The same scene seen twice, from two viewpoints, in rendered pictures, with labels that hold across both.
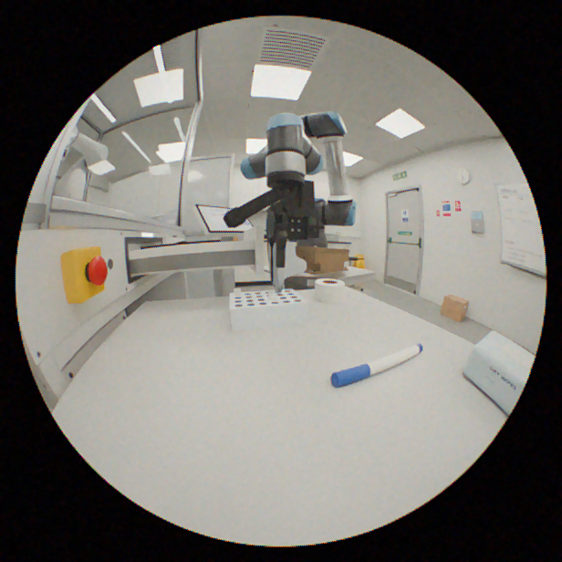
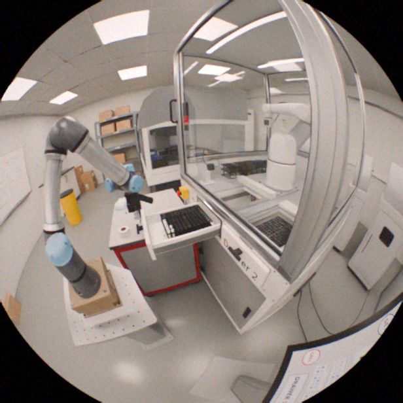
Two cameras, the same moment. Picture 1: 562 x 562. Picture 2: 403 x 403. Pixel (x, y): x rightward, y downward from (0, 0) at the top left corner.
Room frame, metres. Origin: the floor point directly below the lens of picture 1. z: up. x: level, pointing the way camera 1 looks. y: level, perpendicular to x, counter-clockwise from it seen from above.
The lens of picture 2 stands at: (1.10, 0.30, 1.32)
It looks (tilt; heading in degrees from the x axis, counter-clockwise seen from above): 29 degrees down; 174
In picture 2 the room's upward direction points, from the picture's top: 3 degrees counter-clockwise
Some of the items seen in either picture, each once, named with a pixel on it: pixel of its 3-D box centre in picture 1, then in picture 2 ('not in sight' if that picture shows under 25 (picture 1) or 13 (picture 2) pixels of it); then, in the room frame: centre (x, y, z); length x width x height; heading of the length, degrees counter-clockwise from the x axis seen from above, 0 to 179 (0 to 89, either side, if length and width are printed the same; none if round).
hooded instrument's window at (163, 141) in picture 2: not in sight; (176, 140); (-1.29, 0.22, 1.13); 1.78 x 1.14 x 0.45; 17
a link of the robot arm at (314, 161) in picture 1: (298, 158); (116, 182); (0.43, -0.04, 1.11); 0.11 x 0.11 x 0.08; 60
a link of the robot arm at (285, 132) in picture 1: (286, 139); (128, 175); (0.34, -0.01, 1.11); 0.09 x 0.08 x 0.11; 150
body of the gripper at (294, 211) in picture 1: (289, 209); (133, 200); (0.33, -0.02, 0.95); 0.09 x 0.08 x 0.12; 105
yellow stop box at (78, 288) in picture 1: (83, 273); (183, 192); (0.13, 0.28, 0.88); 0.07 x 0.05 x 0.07; 17
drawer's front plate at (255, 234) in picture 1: (251, 247); (146, 231); (0.54, 0.09, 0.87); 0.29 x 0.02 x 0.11; 17
